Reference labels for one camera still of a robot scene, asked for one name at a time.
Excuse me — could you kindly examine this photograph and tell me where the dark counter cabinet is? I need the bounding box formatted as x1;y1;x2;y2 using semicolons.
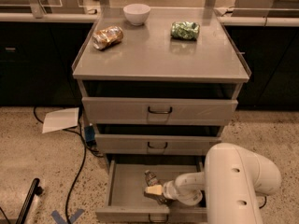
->
0;21;93;106
220;17;299;111

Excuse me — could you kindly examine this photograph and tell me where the crushed green soda can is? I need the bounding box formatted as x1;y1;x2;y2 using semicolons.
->
170;21;200;40

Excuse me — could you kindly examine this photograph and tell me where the black cable on left floor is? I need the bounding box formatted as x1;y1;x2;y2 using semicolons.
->
33;106;104;224

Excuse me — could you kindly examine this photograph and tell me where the dark right counter cabinet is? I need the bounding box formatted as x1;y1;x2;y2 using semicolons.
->
220;17;299;111

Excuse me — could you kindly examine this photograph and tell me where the crushed brown soda can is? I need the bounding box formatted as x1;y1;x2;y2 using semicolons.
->
92;26;123;50

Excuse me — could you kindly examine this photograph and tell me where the clear plastic water bottle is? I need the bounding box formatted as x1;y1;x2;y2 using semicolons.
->
144;169;167;205

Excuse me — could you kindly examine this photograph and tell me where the grey top drawer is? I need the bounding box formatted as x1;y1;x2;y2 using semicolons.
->
82;97;237;126

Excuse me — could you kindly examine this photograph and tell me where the grey open bottom drawer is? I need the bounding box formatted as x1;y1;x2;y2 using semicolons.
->
95;155;207;224

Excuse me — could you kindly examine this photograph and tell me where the blue tape cross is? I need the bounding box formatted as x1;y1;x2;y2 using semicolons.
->
50;208;85;224

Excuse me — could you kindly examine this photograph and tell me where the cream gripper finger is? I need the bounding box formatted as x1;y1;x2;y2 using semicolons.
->
145;185;164;196

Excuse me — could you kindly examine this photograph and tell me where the grey middle drawer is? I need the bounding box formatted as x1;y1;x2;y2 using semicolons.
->
95;134;221;155

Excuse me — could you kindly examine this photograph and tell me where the dark left counter cabinet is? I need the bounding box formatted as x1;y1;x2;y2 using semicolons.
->
0;21;93;106

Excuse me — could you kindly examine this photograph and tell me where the black bar on floor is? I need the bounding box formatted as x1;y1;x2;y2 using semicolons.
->
15;178;43;224

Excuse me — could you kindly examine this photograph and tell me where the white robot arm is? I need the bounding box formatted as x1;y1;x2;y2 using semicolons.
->
145;143;282;224

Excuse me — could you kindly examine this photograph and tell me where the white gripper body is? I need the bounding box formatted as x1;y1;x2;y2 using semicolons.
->
163;181;178;200

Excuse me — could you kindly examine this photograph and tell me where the grey metal drawer cabinet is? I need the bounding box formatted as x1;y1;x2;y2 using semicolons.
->
71;7;252;173

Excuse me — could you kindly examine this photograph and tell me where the white ceramic bowl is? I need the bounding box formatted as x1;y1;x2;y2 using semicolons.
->
123;4;150;26

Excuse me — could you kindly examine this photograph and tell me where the blue power box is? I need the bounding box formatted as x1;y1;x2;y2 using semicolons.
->
84;126;95;147

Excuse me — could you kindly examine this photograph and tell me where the white paper sheet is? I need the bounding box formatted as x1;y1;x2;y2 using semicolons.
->
42;107;79;133

